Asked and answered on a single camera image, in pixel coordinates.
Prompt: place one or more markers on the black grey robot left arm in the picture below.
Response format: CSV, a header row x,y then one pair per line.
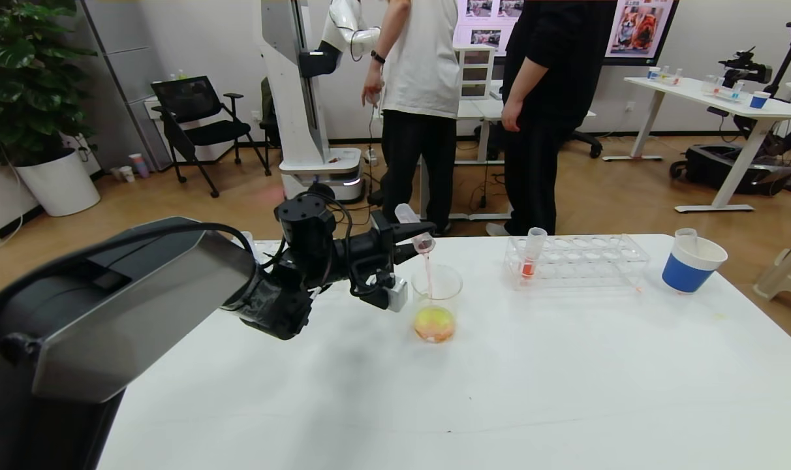
x,y
141,313

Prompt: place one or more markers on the long white desk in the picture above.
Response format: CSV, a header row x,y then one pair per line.
x,y
728,99

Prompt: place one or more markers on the clear glass beaker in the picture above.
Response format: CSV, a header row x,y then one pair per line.
x,y
434,323

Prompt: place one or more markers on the blue white paper cup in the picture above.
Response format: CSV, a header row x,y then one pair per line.
x,y
688,274

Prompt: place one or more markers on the black handheld device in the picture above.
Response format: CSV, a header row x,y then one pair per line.
x,y
744,64

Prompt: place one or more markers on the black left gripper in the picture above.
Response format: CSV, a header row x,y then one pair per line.
x,y
382,235

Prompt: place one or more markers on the test tube with red pigment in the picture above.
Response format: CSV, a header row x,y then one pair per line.
x,y
404,212
529,267

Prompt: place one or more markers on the person in black clothes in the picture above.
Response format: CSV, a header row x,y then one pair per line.
x,y
552,78

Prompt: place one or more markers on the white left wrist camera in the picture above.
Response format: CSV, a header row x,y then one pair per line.
x,y
397,295

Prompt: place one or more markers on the small white paper cup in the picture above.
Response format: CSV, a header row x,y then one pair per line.
x,y
127,175

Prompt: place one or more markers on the grey metal cabinet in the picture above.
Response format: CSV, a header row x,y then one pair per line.
x,y
128,52

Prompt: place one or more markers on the white drawer unit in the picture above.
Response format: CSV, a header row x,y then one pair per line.
x,y
477,73

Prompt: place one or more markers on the small blue paper cup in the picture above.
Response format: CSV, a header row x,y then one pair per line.
x,y
758,102

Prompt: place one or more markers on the person in white shirt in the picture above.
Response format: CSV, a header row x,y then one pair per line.
x,y
421,65

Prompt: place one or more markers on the small test tube rack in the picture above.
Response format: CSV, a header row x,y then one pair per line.
x,y
722,93
664,77

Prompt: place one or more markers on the black office chair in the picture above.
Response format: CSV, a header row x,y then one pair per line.
x,y
206,132

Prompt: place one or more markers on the large display screen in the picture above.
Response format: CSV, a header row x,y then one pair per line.
x,y
637,29

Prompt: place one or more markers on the white plant pot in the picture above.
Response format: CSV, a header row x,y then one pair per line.
x,y
59,186

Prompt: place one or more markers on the green leafy plant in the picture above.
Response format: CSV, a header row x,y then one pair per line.
x,y
23,78

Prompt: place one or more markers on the test tube with yellow pigment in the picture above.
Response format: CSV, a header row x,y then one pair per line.
x,y
685,235

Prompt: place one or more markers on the white humanoid robot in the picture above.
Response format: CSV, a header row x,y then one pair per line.
x,y
297,130

